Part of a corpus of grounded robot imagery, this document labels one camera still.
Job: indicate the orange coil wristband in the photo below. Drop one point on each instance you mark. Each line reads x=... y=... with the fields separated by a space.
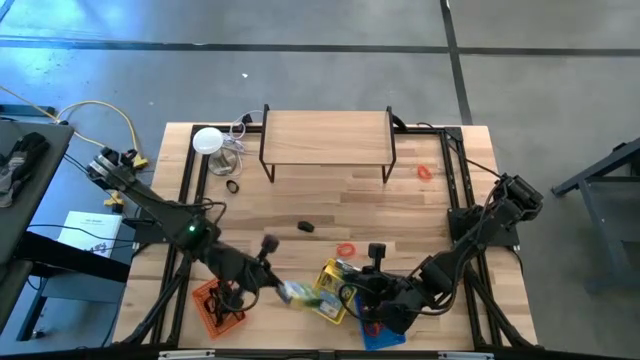
x=339 y=250
x=420 y=172

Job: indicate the white paper booklet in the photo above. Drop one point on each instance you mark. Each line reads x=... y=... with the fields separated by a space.
x=87 y=232

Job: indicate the silver metal bracket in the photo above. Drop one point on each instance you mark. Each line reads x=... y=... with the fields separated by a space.
x=465 y=356
x=185 y=355

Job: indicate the orange plastic basket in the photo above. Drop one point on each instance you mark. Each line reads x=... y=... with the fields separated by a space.
x=220 y=327

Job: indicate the dark grey metal table frame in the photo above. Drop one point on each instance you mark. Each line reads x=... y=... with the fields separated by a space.
x=602 y=235

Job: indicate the yellow plastic basket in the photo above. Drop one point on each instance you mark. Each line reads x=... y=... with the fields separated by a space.
x=322 y=275

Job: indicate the white mushroom lamp brass stem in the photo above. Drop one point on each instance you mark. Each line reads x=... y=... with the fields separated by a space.
x=207 y=140

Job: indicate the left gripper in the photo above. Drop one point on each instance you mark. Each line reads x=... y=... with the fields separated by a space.
x=257 y=280

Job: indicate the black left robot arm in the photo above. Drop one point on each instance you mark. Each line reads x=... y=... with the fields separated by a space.
x=150 y=200

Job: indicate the black aluminium rig frame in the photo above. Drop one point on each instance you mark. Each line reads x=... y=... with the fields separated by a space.
x=430 y=131

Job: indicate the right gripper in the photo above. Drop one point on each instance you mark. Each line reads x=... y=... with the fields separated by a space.
x=390 y=305

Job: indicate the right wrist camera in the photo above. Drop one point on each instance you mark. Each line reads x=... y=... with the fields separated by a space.
x=377 y=257

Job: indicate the wooden riser shelf black legs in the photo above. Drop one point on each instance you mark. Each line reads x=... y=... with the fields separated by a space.
x=325 y=140

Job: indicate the grey black work glove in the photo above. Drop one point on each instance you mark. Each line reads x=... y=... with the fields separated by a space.
x=22 y=160

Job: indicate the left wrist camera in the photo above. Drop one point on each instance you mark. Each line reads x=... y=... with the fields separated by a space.
x=270 y=247

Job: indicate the blue plastic basket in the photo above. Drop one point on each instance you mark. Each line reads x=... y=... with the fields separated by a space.
x=385 y=342

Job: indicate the black side table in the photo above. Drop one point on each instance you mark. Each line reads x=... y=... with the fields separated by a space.
x=57 y=150

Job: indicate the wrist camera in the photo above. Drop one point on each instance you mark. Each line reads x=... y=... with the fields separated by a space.
x=377 y=257
x=270 y=247

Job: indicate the green yellow crayon box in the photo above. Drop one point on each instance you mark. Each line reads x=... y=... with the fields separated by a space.
x=300 y=295

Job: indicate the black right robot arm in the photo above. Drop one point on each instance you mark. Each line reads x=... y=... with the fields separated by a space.
x=480 y=235

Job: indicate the crayon box with colour dots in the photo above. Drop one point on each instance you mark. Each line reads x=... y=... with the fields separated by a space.
x=332 y=305

